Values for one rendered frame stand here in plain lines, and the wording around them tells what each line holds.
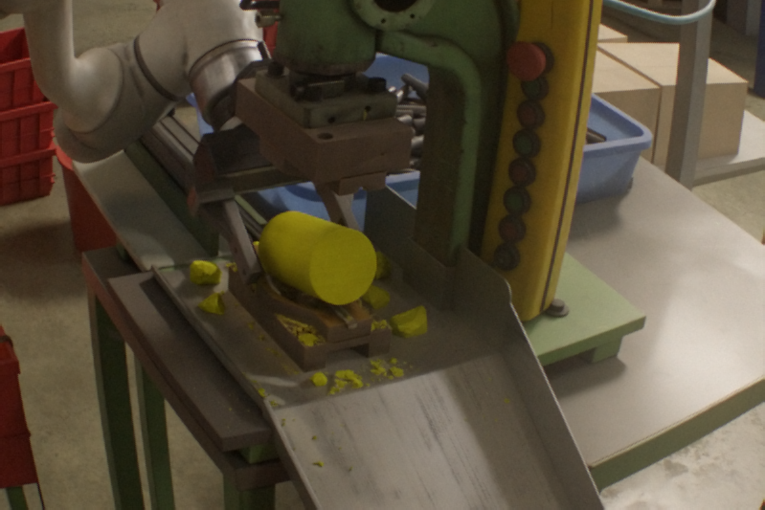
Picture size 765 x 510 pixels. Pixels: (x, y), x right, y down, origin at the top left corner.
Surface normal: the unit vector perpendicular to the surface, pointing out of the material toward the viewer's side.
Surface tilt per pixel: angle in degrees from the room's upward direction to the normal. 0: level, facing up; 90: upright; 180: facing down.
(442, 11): 90
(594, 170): 100
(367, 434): 30
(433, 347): 0
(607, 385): 0
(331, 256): 74
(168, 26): 64
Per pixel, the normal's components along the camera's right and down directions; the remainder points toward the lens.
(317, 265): 0.50, 0.15
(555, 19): -0.59, 0.23
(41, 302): 0.08, -0.89
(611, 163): 0.48, 0.57
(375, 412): 0.32, -0.56
